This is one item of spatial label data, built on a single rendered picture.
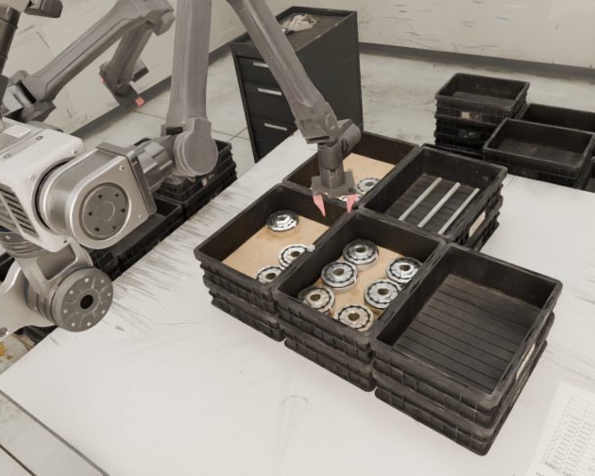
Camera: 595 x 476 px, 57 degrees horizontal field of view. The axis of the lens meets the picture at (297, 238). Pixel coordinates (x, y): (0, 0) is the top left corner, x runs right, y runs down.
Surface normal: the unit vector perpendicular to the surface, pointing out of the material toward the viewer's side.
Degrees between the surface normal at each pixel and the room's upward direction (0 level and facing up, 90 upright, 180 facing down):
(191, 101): 63
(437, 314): 0
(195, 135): 71
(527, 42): 90
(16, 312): 90
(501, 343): 0
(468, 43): 90
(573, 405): 0
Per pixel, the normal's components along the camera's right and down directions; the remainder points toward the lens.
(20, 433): -0.13, -0.76
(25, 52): 0.81, 0.28
